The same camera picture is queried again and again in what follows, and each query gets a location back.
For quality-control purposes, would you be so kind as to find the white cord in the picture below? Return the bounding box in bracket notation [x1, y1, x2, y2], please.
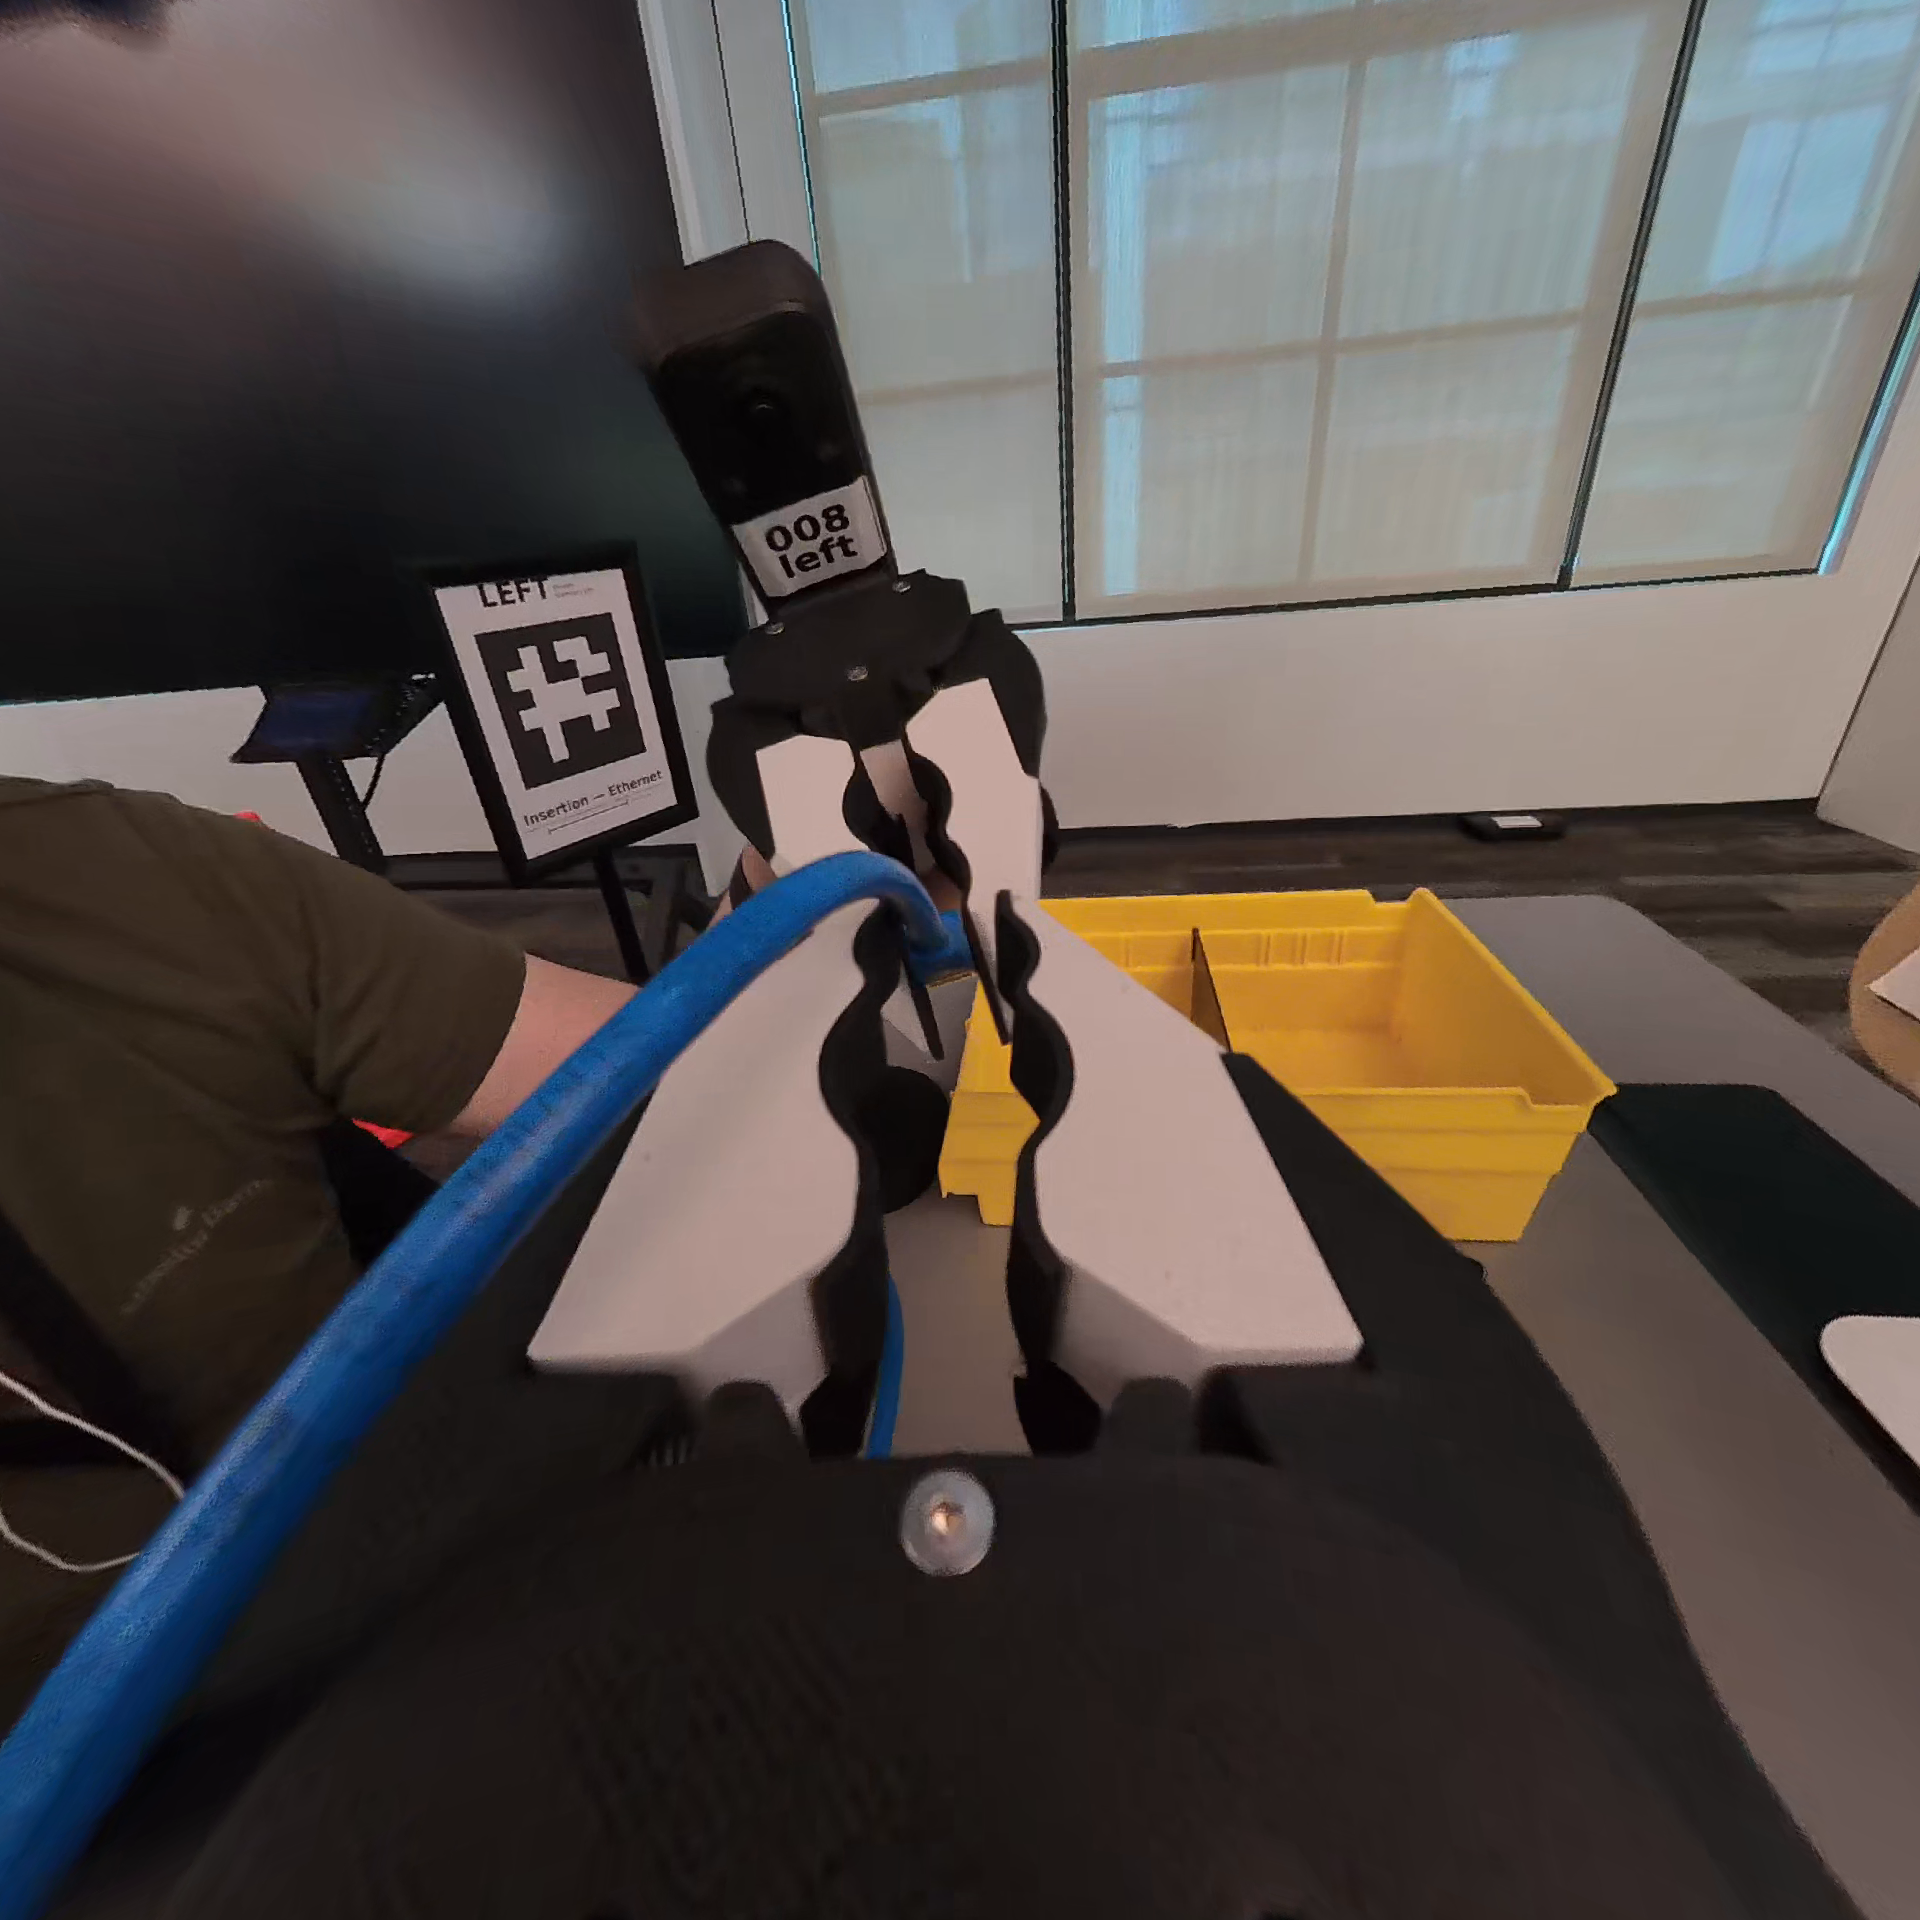
[0, 1363, 192, 1575]

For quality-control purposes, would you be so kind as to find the yellow plastic bin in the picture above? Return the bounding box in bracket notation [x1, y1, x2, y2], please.
[936, 887, 1619, 1244]

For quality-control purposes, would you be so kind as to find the dark desk mat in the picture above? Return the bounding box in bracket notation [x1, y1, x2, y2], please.
[1585, 1084, 1920, 1475]

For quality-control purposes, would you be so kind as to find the blue ethernet cable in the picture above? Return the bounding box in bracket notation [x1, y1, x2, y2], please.
[0, 848, 965, 1920]

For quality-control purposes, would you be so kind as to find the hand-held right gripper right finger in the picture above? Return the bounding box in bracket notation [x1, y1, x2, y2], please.
[992, 891, 1364, 1456]

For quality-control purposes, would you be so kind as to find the framed marker sign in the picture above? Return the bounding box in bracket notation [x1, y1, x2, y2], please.
[421, 543, 707, 984]

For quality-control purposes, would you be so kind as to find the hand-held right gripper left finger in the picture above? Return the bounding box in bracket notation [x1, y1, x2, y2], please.
[528, 901, 904, 1456]

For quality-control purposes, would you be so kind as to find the black equipment stand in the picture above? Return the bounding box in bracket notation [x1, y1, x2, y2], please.
[228, 673, 448, 876]

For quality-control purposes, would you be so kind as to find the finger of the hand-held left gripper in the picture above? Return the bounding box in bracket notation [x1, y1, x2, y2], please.
[900, 678, 1046, 1047]
[753, 732, 945, 1057]

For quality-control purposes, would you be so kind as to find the large window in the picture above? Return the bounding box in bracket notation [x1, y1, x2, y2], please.
[785, 0, 1920, 625]

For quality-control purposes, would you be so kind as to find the tan backing board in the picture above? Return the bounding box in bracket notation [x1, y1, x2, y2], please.
[1847, 885, 1920, 1100]

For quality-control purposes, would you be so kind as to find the person's left forearm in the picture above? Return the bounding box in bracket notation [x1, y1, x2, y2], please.
[448, 951, 649, 1145]

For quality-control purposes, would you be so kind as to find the black wrist rest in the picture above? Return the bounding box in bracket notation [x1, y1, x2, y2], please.
[877, 1062, 955, 1212]

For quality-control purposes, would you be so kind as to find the black wall screen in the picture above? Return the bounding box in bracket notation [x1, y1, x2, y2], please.
[0, 0, 752, 707]

